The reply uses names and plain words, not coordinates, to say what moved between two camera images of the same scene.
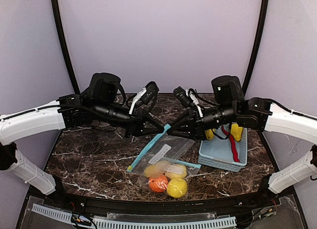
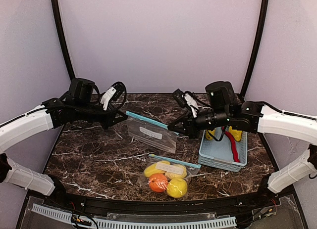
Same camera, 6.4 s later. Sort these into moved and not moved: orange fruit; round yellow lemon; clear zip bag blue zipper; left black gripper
Moved: left black gripper
Not moved: round yellow lemon; orange fruit; clear zip bag blue zipper
